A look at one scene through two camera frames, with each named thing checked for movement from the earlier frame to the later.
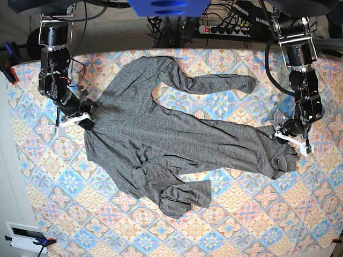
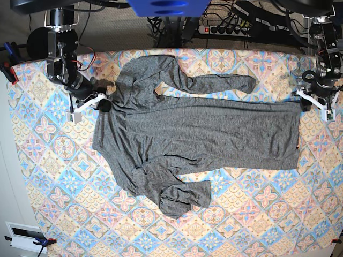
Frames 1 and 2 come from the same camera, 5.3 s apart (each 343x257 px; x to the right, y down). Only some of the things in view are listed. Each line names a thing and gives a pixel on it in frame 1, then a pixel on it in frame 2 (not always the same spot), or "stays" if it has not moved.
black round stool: [34, 47] stays
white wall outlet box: [23, 236] stays
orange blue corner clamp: [44, 242] stays
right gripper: [292, 130] -> [321, 92]
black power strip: [225, 30] stays
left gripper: [83, 116] -> [82, 90]
